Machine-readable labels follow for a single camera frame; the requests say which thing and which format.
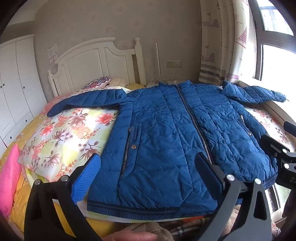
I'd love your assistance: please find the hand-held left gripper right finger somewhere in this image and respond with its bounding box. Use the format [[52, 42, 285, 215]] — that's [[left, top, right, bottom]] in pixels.
[[195, 153, 272, 241]]

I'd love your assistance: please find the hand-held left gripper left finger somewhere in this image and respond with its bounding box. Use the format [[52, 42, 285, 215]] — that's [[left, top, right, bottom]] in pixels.
[[24, 153, 102, 241]]

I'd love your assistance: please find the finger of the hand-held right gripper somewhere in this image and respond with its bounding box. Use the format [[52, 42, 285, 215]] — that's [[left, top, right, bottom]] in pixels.
[[260, 134, 290, 163], [283, 120, 296, 133]]

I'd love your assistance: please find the blue quilted jacket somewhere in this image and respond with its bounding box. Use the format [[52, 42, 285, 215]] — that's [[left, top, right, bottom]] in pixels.
[[47, 80, 287, 220]]

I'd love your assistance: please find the person's left hand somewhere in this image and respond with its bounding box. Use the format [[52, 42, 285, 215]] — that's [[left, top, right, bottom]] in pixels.
[[109, 232, 159, 241]]

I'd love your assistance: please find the floral patchwork blanket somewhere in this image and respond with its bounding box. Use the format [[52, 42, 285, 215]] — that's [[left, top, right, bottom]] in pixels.
[[18, 87, 295, 223]]

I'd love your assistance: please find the yellow bed sheet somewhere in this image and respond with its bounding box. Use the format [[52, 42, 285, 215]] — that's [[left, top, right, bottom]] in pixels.
[[0, 109, 116, 241]]

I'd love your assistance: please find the dark framed window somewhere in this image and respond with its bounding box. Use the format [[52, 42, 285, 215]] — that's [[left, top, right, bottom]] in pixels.
[[248, 0, 296, 109]]

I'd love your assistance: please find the bright pink cloth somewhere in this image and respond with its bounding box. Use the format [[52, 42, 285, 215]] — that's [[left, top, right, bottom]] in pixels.
[[0, 144, 22, 217]]

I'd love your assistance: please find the pink floral sheet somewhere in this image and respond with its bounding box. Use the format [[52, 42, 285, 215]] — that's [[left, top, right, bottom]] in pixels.
[[43, 91, 81, 112]]

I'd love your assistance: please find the patterned purple pillow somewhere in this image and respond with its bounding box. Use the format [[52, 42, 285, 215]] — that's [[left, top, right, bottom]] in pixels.
[[83, 76, 111, 90]]

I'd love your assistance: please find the white nightstand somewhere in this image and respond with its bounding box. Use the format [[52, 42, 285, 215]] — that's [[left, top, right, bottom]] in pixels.
[[147, 79, 185, 87]]

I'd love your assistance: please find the beige pillow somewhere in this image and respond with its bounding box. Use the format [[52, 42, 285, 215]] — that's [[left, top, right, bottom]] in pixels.
[[109, 77, 129, 87]]

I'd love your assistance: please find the printed beige curtain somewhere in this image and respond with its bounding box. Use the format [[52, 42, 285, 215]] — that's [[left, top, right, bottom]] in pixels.
[[199, 0, 257, 85]]

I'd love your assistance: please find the white wooden headboard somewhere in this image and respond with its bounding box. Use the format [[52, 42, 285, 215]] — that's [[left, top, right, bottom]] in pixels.
[[48, 37, 147, 96]]

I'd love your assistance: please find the white wardrobe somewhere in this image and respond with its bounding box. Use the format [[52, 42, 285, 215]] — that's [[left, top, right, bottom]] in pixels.
[[0, 35, 48, 149]]

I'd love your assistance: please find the white upright pole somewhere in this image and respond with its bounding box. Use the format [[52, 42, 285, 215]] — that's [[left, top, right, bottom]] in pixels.
[[155, 43, 162, 81]]

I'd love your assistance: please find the beige wall socket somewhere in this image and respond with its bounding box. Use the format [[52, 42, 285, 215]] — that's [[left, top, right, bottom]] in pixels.
[[166, 60, 182, 69]]

